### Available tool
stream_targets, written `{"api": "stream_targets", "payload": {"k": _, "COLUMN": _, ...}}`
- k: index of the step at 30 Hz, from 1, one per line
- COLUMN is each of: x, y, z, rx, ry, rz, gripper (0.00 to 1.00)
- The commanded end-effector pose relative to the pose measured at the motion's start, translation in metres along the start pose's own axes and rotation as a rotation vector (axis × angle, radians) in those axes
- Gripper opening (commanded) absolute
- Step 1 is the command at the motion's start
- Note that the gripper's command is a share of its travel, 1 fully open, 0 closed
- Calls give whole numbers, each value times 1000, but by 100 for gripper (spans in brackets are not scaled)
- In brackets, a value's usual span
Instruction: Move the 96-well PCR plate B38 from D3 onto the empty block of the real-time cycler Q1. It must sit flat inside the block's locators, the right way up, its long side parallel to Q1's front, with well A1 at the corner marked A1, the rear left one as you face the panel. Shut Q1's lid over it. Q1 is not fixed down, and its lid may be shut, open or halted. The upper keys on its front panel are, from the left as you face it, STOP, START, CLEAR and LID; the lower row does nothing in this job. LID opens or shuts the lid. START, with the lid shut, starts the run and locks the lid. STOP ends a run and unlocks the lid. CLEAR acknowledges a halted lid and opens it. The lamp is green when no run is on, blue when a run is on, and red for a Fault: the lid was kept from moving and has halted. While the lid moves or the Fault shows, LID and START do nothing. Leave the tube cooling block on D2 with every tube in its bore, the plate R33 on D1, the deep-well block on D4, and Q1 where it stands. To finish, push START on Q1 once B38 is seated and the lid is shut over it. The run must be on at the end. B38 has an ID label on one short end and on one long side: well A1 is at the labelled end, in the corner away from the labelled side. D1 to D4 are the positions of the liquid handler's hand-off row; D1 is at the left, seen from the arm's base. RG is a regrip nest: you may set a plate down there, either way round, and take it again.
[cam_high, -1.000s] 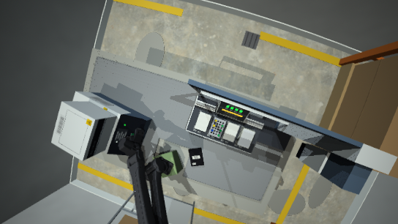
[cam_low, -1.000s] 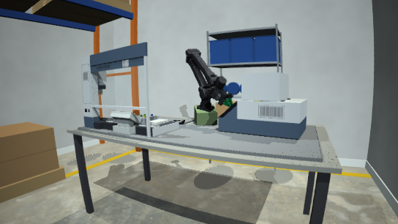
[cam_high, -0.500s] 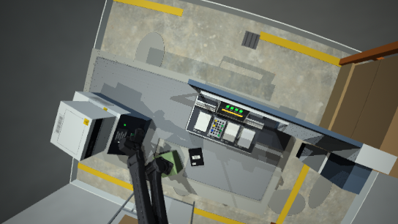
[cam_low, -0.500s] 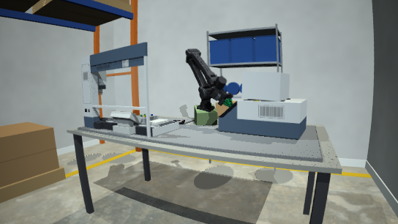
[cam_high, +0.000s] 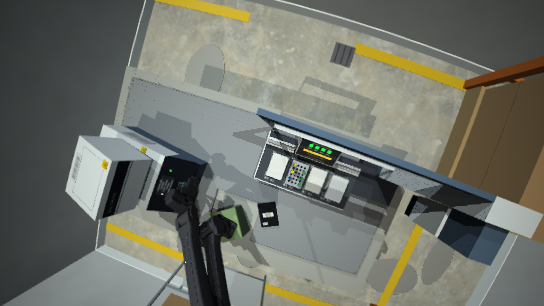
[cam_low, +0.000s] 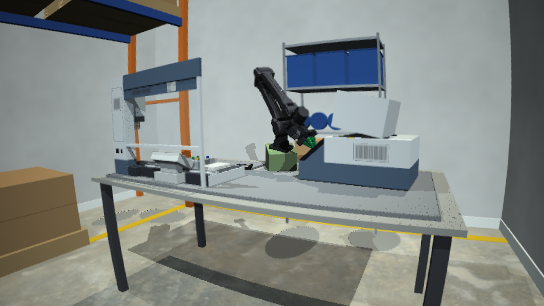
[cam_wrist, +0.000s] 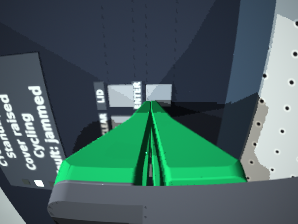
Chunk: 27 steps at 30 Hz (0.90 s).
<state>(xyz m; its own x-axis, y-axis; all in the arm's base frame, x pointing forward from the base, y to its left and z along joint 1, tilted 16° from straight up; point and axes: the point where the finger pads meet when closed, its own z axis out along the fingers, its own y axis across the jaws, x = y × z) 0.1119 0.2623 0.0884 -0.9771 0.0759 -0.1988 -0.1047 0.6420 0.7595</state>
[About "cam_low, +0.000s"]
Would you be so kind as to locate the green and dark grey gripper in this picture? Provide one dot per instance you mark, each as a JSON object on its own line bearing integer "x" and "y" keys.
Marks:
{"x": 307, "y": 137}

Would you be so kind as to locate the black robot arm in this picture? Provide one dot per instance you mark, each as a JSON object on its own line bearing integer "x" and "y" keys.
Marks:
{"x": 292, "y": 115}

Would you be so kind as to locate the white benchtop lab instrument with lid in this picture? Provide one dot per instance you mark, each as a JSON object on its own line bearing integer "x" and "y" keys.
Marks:
{"x": 389, "y": 162}

